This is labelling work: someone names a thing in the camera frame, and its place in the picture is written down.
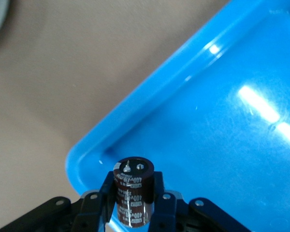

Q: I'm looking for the blue plastic tray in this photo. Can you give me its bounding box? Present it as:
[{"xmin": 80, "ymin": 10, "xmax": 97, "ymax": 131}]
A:
[{"xmin": 65, "ymin": 0, "xmax": 290, "ymax": 232}]

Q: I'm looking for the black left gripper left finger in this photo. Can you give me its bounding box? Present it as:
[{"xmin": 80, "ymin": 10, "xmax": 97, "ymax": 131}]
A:
[{"xmin": 0, "ymin": 171, "xmax": 118, "ymax": 232}]

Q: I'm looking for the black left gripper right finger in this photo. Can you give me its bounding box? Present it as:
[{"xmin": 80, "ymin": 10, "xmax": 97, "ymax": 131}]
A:
[{"xmin": 148, "ymin": 171, "xmax": 252, "ymax": 232}]

